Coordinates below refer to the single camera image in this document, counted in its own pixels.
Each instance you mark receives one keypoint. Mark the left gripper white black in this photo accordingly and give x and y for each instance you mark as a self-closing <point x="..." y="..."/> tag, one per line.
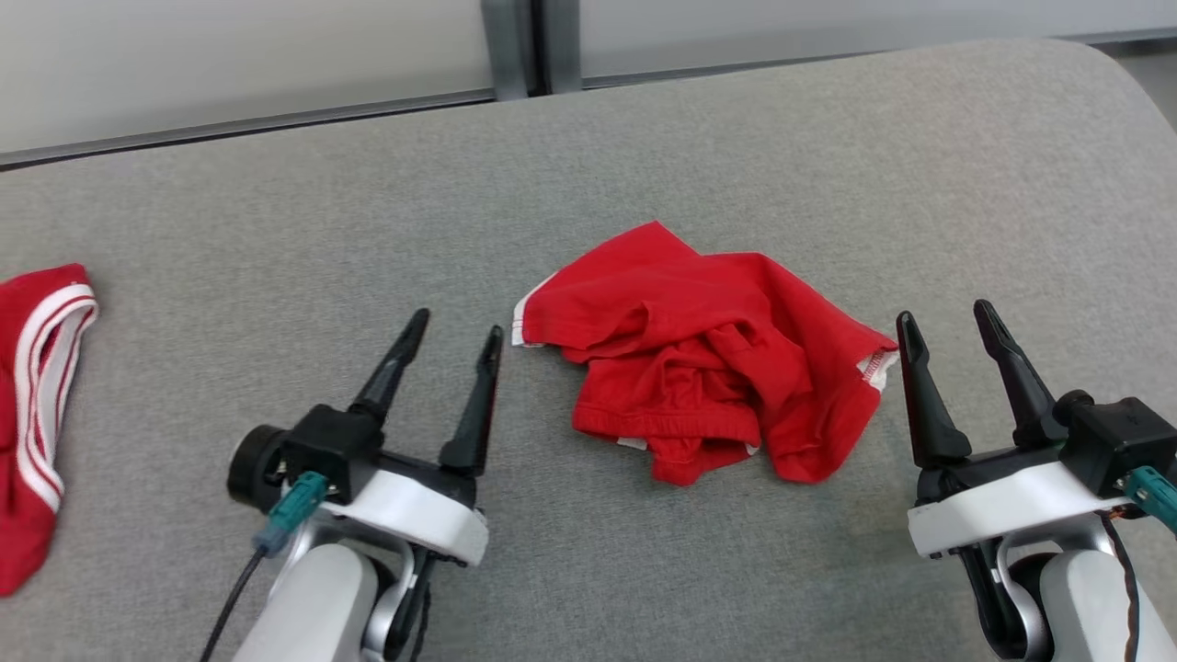
<point x="414" y="510"/>

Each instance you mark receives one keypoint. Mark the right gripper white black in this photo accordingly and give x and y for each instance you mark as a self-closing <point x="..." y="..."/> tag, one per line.
<point x="1002" y="506"/>

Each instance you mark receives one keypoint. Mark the red shorts white side stripe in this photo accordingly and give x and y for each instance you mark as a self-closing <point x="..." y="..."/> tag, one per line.
<point x="699" y="349"/>

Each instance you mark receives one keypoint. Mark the red Bulls 23 jersey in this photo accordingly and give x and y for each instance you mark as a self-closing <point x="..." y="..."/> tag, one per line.
<point x="14" y="414"/>

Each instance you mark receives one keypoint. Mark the right white grey robot arm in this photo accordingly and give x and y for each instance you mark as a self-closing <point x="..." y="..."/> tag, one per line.
<point x="1085" y="598"/>

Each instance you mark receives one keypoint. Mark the left white grey robot arm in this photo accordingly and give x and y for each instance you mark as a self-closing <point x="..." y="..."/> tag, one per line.
<point x="322" y="598"/>

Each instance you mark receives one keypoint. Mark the grey fabric sofa seat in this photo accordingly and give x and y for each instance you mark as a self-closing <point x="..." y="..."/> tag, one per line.
<point x="276" y="230"/>

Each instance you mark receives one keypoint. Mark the right black wrist camera box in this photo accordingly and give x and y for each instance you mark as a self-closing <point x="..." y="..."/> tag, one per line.
<point x="1117" y="437"/>

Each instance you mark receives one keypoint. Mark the dark grey wall rail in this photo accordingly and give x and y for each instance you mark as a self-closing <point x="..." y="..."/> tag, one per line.
<point x="828" y="55"/>
<point x="230" y="126"/>

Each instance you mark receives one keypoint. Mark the grey vertical post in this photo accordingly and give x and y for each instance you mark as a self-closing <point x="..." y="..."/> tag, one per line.
<point x="506" y="46"/>
<point x="561" y="41"/>

